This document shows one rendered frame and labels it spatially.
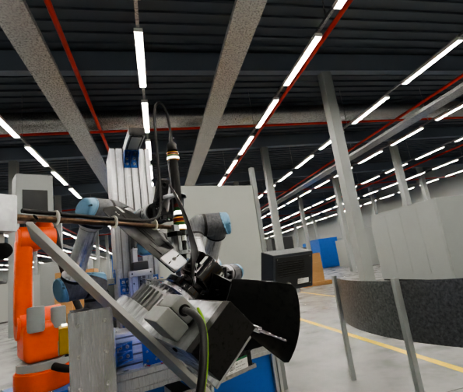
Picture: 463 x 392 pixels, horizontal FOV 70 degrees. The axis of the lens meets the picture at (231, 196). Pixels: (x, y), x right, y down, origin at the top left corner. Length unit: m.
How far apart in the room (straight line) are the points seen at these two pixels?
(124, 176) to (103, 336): 1.43
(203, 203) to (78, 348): 2.46
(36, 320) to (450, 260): 9.41
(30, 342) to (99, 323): 4.11
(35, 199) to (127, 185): 3.11
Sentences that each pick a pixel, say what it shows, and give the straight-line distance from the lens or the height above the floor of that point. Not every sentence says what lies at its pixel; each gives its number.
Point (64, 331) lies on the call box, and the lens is 1.41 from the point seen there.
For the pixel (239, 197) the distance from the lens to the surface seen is 3.42.
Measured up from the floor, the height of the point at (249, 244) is 1.38.
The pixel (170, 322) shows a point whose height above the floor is 1.12.
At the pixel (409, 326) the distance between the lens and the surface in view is 2.69.
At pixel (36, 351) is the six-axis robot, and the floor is 0.50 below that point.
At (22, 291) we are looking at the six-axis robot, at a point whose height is 1.24.
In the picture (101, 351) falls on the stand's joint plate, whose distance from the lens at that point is 0.93.
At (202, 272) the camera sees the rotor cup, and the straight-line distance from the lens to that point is 1.02.
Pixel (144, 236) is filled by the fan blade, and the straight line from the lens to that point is 1.08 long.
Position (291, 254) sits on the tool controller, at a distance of 1.76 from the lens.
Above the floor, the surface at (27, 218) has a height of 1.36.
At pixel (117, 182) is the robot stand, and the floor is 1.80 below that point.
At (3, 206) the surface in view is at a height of 1.37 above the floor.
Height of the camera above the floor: 1.21
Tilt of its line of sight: 12 degrees up
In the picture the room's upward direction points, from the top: 8 degrees counter-clockwise
